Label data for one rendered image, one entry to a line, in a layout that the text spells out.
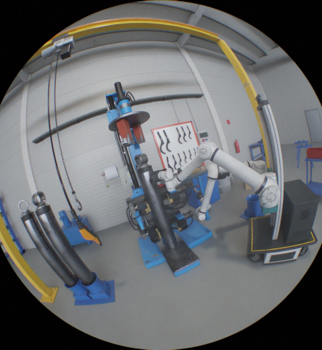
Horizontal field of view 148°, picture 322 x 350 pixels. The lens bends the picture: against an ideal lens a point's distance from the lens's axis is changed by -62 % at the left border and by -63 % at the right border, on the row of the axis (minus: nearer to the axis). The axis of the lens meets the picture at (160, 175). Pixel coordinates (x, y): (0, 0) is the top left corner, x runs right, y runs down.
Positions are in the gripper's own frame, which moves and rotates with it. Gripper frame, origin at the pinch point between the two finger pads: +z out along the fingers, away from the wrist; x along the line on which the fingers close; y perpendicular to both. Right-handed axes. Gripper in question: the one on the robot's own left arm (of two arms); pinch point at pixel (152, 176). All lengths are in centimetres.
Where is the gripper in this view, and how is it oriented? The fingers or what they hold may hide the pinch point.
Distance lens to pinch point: 154.5
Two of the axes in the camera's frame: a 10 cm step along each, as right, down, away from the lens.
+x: -3.0, -9.4, -1.5
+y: 7.3, -3.3, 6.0
